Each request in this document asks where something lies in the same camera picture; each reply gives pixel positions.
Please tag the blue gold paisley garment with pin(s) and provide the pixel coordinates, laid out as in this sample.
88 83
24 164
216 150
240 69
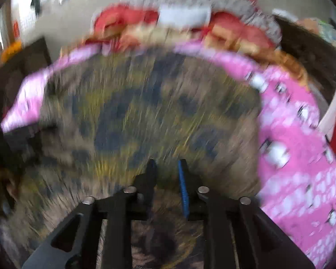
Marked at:
104 118

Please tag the floral white pillow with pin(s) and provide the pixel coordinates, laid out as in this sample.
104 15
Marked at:
245 10

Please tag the red ruffled cushion left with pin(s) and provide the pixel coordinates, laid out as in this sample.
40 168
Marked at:
115 18

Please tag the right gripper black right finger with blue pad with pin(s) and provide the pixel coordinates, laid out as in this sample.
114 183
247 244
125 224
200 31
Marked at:
201 203

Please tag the dark carved wooden headboard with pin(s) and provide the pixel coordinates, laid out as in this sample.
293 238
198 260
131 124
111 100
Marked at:
314 53

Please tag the orange yellow box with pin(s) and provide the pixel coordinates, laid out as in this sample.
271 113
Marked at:
11 50

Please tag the dark wooden side furniture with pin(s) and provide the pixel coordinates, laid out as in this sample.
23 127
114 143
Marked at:
30 59

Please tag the pink penguin bedsheet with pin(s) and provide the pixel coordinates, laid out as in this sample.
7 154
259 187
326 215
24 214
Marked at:
296 167

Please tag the white folded cloth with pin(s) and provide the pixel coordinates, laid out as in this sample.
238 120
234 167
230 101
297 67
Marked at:
183 17

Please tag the red cushion right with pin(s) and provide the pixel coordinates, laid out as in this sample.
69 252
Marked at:
226 31

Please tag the dark garment hanging on wall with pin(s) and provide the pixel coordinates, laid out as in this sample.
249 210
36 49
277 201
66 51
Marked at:
36 6

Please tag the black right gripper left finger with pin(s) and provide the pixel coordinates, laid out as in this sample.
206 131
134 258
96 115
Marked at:
132 203

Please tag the cream red patterned blanket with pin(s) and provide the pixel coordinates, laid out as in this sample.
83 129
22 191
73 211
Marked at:
154 35

